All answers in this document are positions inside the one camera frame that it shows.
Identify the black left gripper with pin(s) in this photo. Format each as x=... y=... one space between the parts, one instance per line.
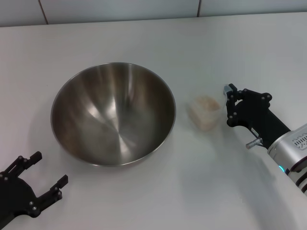
x=14 y=198

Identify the stainless steel mixing bowl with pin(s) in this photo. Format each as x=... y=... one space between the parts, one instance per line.
x=112 y=115

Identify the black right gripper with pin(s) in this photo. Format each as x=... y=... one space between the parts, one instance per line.
x=259 y=117

